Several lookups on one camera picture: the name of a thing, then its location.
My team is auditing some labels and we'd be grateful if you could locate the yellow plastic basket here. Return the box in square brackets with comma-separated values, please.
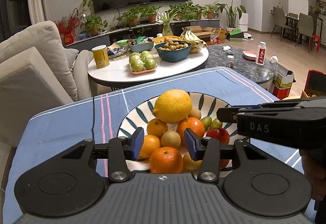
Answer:
[152, 35, 180, 44]

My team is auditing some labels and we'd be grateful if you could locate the dark dining table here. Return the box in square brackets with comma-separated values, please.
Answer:
[285, 14, 300, 41]

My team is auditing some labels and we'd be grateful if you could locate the pale smooth orange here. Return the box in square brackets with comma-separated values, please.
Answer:
[139, 135, 161, 159]
[147, 118, 169, 139]

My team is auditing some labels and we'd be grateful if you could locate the yellow can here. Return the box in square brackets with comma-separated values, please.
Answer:
[91, 45, 110, 69]

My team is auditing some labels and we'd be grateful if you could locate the glass vase with green stems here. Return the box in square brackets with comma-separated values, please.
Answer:
[156, 9, 181, 36]

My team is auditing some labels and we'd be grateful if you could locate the bunch of bananas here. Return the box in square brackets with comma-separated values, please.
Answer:
[180, 27, 207, 53]

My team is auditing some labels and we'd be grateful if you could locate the white floor appliance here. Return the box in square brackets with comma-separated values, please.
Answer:
[237, 12, 249, 32]

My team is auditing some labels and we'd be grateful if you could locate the teal bowl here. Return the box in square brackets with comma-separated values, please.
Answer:
[154, 41, 193, 63]

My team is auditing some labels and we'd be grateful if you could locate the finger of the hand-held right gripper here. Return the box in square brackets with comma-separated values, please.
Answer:
[230, 99, 303, 112]
[216, 107, 239, 122]

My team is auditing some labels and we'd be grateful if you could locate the grey cushion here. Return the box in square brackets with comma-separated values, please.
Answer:
[64, 48, 79, 69]

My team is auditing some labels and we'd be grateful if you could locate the white and red paper bag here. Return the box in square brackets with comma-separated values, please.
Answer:
[270, 56, 296, 99]

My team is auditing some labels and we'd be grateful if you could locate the pile of longans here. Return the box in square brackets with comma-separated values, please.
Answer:
[156, 41, 190, 50]

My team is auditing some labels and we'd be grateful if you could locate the blue striped tablecloth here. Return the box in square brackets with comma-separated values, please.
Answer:
[4, 66, 315, 224]

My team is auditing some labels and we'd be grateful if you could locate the yellow lemon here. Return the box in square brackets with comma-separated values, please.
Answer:
[152, 89, 193, 124]

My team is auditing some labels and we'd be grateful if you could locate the striped white bowl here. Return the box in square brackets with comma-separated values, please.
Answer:
[117, 92, 233, 180]

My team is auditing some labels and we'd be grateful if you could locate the open cardboard box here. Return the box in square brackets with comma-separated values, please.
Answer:
[202, 26, 227, 43]
[188, 26, 215, 45]

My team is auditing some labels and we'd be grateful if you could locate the pink dish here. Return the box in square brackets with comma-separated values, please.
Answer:
[242, 50, 258, 60]

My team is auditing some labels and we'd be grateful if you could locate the green and black box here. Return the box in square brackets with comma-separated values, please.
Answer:
[227, 30, 245, 42]

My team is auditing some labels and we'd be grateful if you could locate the pile of snack packets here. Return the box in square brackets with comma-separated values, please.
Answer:
[107, 38, 133, 56]

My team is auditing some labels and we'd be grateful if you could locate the grey dining chair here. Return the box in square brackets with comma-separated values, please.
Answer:
[295, 13, 315, 47]
[270, 7, 288, 37]

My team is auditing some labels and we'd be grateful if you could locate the wrapped green apples tray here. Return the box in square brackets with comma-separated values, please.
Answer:
[129, 51, 158, 75]

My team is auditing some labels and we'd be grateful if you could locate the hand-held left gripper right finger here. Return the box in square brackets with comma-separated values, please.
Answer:
[184, 128, 268, 184]

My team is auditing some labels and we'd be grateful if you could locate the framed wall picture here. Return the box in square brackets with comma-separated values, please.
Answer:
[316, 0, 326, 15]

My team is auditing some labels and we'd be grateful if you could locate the brown kiwi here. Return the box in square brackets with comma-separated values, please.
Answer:
[183, 152, 203, 170]
[160, 131, 182, 149]
[188, 107, 202, 120]

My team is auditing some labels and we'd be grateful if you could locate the deep orange mandarin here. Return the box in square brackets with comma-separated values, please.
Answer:
[176, 117, 206, 144]
[149, 147, 184, 173]

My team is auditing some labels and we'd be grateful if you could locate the white bottle red label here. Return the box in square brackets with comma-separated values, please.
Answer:
[255, 41, 267, 65]

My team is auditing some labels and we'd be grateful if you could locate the beige armchair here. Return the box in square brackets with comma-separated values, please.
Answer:
[0, 21, 93, 148]

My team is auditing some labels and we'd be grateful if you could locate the red berry arrangement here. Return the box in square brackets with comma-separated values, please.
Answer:
[54, 8, 86, 45]

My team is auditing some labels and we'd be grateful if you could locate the round white table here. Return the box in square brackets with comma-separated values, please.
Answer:
[88, 47, 209, 87]

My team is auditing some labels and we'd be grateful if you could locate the grey television cabinet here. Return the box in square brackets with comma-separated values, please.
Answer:
[64, 18, 221, 49]

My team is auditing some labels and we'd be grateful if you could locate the red stool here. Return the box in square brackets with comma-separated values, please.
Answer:
[312, 34, 322, 51]

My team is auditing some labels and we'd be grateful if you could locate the tall leafy potted plant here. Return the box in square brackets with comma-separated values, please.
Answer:
[216, 0, 246, 32]

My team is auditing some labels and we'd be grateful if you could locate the person's right hand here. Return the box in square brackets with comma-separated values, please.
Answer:
[299, 149, 326, 200]

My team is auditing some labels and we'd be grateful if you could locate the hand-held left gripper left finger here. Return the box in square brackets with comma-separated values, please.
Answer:
[62, 127, 144, 184]

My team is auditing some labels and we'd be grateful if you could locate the pale teal basket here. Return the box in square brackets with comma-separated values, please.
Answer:
[128, 40, 154, 52]

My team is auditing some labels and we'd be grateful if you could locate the row of potted green plants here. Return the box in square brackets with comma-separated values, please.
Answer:
[81, 2, 220, 36]

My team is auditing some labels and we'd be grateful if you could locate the dark marble table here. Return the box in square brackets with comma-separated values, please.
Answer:
[205, 45, 277, 87]

